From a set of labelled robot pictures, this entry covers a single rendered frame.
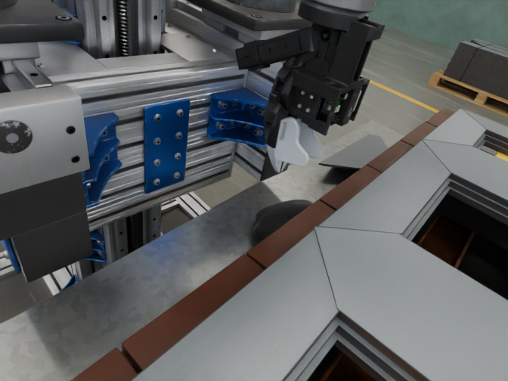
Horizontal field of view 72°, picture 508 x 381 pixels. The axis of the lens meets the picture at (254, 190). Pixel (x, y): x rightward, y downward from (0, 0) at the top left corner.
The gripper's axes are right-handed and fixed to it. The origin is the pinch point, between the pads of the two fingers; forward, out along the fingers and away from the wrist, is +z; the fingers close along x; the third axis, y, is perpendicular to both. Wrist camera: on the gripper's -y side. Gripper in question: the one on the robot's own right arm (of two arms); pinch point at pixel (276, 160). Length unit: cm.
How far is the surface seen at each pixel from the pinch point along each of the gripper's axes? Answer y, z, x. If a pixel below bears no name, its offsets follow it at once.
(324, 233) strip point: 10.5, 5.6, -0.7
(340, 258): 14.3, 5.6, -2.9
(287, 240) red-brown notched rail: 6.9, 8.1, -3.4
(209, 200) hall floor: -72, 91, 67
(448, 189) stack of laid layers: 19.3, 8.0, 33.0
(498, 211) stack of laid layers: 28.2, 8.0, 34.2
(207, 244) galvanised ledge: -8.5, 22.7, -2.3
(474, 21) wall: -108, 41, 714
